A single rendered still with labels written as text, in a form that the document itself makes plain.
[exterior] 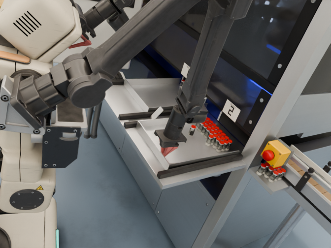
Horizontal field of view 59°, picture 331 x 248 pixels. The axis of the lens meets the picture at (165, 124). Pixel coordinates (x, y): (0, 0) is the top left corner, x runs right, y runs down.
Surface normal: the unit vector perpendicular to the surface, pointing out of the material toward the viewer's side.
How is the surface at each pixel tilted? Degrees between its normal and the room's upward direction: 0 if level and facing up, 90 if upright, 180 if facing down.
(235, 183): 90
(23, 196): 90
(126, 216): 0
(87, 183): 0
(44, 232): 0
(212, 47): 106
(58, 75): 41
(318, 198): 90
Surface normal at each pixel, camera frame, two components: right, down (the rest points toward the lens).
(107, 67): 0.52, 0.63
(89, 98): 0.39, 0.78
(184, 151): 0.25, -0.80
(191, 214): -0.83, 0.10
